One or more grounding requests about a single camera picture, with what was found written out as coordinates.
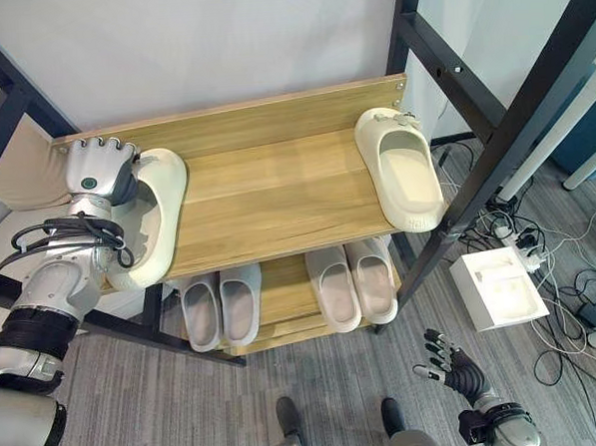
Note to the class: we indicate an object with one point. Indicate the white open box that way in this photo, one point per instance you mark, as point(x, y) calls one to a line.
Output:
point(499, 287)

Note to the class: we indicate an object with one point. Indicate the white table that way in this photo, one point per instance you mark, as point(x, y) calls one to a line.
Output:
point(548, 140)

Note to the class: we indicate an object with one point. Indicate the beige cushion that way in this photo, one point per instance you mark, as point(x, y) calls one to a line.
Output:
point(27, 167)

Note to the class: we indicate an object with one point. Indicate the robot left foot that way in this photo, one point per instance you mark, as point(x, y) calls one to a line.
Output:
point(288, 413)

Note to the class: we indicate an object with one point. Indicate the grey slipper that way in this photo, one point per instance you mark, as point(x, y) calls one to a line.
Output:
point(240, 306)
point(201, 315)

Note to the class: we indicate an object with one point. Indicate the robot right leg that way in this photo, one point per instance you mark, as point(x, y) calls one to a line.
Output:
point(414, 444)

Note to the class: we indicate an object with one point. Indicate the beige slipper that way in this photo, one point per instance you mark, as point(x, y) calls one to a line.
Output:
point(376, 284)
point(334, 291)

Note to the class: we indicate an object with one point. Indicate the black metal frame with leaning post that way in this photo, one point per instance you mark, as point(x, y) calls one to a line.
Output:
point(488, 123)

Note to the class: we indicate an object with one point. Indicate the white power strip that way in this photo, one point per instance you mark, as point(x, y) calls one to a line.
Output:
point(522, 251)

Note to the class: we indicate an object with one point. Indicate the blue cabinet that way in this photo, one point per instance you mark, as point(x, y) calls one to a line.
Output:
point(585, 133)

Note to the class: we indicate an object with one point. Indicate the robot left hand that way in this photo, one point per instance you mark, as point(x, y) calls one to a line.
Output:
point(92, 169)

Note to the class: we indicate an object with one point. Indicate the wooden shoe rack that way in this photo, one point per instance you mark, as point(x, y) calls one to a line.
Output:
point(276, 194)

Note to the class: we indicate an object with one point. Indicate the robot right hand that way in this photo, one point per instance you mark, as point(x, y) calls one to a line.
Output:
point(458, 369)

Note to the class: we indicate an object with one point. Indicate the cream clog slipper with charm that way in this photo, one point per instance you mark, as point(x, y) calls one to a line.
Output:
point(408, 177)

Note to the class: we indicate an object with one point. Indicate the plain cream clog slipper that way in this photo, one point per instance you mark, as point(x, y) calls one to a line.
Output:
point(164, 200)

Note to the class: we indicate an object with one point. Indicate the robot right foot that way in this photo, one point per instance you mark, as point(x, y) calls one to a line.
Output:
point(392, 415)

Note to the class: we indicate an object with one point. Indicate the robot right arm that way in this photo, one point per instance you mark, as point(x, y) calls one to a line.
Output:
point(508, 424)

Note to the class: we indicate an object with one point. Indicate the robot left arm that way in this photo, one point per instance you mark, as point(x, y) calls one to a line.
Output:
point(51, 286)

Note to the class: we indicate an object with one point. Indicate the black power adapter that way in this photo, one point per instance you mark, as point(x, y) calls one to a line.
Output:
point(590, 313)

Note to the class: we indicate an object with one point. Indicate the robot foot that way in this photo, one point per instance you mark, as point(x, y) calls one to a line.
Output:
point(288, 413)
point(392, 415)

